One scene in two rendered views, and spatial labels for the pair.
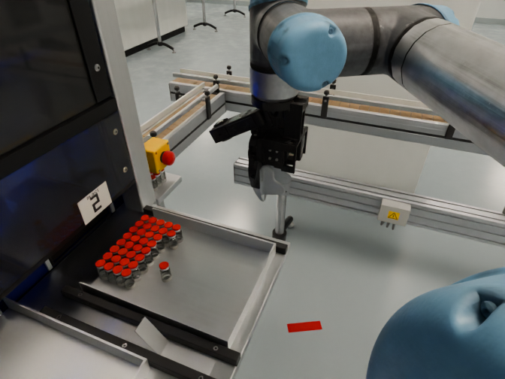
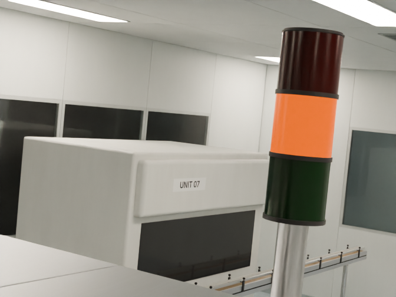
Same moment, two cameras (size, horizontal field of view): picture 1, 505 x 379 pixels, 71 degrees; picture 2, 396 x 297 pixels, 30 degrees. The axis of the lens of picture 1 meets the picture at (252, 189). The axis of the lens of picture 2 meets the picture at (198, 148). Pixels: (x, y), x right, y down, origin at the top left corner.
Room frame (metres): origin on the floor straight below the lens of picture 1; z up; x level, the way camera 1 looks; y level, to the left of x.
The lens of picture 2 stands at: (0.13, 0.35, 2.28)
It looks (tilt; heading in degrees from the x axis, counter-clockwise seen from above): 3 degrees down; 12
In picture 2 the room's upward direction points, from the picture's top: 5 degrees clockwise
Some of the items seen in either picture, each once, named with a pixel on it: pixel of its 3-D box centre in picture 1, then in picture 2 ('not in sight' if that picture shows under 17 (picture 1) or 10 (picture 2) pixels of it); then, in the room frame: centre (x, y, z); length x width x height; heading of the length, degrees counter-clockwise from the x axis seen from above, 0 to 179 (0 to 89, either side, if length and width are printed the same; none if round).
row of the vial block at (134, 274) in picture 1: (150, 253); not in sight; (0.55, 0.23, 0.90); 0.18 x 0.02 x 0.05; 158
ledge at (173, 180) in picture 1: (151, 184); not in sight; (0.87, 0.31, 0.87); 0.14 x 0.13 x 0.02; 68
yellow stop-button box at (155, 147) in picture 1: (152, 154); not in sight; (0.84, 0.28, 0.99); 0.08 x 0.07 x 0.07; 68
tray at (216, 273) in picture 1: (183, 267); not in sight; (0.52, 0.15, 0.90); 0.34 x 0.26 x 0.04; 68
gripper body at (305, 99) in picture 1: (276, 130); not in sight; (0.52, -0.04, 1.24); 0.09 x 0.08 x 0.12; 68
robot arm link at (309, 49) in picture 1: (312, 45); not in sight; (0.43, -0.07, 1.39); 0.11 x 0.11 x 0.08; 11
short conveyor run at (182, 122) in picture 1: (169, 126); not in sight; (1.16, 0.30, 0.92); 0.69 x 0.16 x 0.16; 158
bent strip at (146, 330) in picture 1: (176, 346); not in sight; (0.33, 0.14, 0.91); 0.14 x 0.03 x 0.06; 69
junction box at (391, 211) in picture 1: (394, 212); not in sight; (1.17, -0.62, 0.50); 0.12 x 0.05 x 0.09; 68
